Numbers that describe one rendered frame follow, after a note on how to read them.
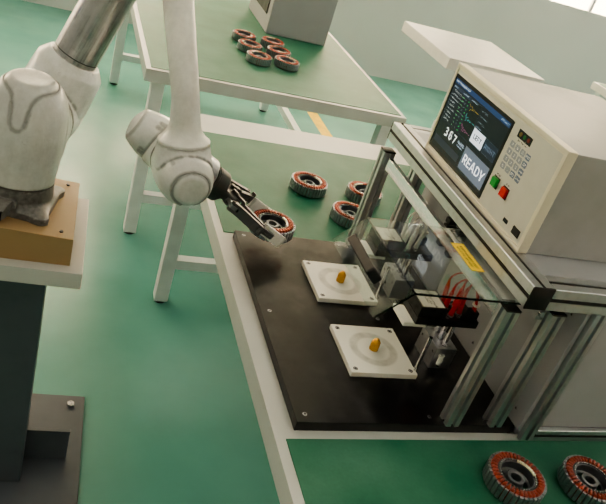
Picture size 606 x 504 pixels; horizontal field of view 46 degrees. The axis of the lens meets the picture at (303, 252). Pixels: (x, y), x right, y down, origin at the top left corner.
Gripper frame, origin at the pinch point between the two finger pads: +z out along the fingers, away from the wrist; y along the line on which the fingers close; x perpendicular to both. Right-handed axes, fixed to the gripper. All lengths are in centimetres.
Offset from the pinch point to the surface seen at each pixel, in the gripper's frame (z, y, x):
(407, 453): 16, 63, 0
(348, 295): 16.2, 19.5, 3.7
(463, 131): 6, 17, 47
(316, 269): 11.6, 9.9, 1.1
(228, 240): -2.6, -4.4, -11.0
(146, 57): -12, -131, -16
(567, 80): 385, -433, 166
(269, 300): -0.2, 22.3, -7.1
